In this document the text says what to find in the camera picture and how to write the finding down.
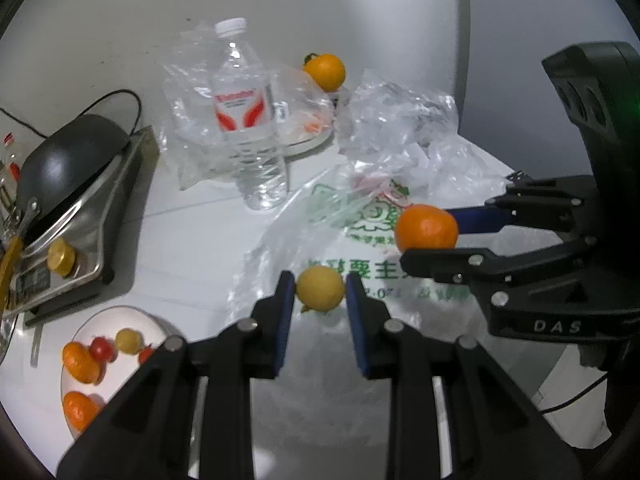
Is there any mandarin orange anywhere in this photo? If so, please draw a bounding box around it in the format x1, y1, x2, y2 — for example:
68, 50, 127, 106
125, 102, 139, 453
62, 341, 102, 384
395, 204, 459, 252
63, 391, 102, 432

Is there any black wok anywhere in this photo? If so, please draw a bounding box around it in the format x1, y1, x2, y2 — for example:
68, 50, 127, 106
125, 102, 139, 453
1, 114, 130, 308

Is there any crumpled clear plastic bag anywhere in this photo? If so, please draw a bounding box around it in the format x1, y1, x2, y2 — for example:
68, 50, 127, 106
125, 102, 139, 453
335, 70, 506, 208

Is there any black cooker power cable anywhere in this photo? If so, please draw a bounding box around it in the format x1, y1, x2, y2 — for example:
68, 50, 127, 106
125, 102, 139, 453
0, 88, 144, 139

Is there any clear water bottle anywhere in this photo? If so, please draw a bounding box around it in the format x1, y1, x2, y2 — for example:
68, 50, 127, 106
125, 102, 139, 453
209, 18, 288, 211

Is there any red cherry tomato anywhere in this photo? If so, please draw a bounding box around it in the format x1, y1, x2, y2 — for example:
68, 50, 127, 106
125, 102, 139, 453
89, 336, 116, 364
138, 346, 154, 365

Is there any white plate with bag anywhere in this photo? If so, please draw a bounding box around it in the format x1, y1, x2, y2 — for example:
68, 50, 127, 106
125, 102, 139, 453
277, 91, 334, 157

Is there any grey refrigerator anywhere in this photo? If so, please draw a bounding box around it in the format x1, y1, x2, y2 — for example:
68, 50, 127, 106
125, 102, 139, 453
451, 0, 640, 181

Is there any red label sauce bottle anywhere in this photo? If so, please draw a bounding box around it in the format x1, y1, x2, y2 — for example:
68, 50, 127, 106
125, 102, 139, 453
3, 133, 24, 182

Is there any stainless induction cooker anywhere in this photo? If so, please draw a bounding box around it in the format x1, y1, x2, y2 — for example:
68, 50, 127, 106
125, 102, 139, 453
2, 127, 158, 326

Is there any large orange with leaf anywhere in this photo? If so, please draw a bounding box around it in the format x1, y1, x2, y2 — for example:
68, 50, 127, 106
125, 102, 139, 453
303, 53, 346, 93

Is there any yellow cherry tomato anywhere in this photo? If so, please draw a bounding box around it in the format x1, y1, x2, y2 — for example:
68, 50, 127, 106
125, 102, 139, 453
115, 327, 143, 356
296, 266, 345, 312

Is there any printed plastic fruit bag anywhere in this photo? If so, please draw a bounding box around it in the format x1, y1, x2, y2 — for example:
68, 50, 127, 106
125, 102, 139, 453
226, 159, 532, 441

